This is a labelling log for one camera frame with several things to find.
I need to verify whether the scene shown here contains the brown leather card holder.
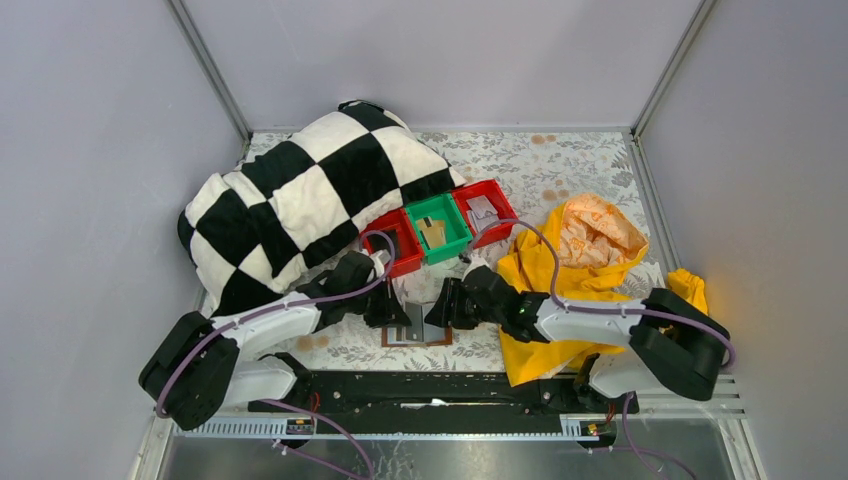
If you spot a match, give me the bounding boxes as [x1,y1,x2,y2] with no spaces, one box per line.
[381,323,453,348]

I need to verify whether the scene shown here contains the grey credit card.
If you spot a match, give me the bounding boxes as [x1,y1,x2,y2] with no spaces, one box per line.
[403,302,432,343]

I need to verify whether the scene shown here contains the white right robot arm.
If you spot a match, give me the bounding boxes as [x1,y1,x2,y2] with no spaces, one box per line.
[424,265,736,401]

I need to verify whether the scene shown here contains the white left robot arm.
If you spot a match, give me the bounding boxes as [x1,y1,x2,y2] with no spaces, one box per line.
[138,250,394,430]

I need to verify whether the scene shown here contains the black card in red bin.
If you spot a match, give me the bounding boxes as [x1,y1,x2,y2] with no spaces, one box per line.
[371,230,402,257]

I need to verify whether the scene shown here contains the gold cards in green bin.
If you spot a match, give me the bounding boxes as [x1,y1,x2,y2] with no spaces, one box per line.
[416,216,446,251]

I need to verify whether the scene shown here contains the white cards in red bin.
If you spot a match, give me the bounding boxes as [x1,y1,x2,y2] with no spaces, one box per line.
[467,196,499,232]

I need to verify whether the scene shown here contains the yellow raincoat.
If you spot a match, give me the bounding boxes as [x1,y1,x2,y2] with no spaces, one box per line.
[496,192,710,389]

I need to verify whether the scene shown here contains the left red plastic bin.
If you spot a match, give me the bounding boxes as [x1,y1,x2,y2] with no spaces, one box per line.
[365,208,424,279]

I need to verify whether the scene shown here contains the red plastic bin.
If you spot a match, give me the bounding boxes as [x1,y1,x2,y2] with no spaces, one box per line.
[365,208,424,279]
[451,180,517,237]

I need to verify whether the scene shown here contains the black white checkered blanket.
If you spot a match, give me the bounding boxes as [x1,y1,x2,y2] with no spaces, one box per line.
[177,100,464,315]

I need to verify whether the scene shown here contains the right red plastic bin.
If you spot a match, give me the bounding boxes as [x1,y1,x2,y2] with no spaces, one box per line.
[451,180,517,237]

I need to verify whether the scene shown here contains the green plastic bin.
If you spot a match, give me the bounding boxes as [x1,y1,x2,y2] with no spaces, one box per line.
[405,193,472,265]

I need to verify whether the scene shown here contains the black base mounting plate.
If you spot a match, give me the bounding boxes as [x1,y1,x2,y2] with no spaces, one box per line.
[281,370,640,436]

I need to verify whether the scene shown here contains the floral table mat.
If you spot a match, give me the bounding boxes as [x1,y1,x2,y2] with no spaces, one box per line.
[186,131,666,374]

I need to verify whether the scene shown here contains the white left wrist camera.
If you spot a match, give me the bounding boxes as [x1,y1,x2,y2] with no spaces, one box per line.
[369,249,392,277]

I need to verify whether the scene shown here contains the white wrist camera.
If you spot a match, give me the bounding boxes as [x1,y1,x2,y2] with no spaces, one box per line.
[463,254,491,277]
[369,249,392,277]

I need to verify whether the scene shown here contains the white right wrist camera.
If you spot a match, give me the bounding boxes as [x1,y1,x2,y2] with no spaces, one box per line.
[463,254,491,277]

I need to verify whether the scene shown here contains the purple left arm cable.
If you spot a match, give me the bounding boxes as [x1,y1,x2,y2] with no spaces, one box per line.
[154,229,397,420]

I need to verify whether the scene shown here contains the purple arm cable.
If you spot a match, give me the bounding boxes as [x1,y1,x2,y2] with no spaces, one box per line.
[154,229,397,420]
[463,218,738,369]

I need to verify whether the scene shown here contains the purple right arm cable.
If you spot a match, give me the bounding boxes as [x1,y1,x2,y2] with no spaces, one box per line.
[463,218,738,369]

